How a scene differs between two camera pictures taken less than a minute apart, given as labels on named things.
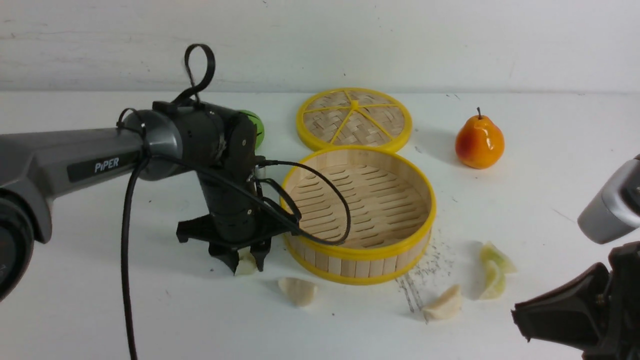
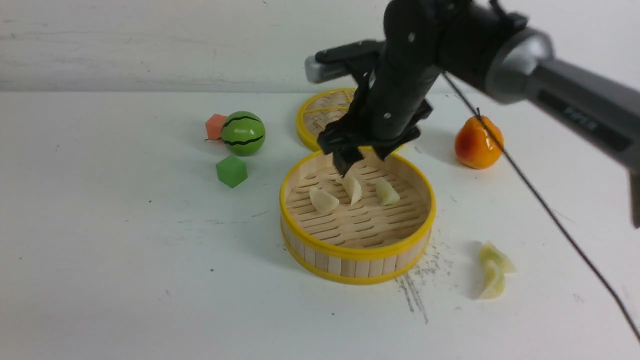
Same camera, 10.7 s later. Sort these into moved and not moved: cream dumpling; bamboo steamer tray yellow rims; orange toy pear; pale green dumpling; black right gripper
Moved: cream dumpling; black right gripper
Not moved: bamboo steamer tray yellow rims; orange toy pear; pale green dumpling
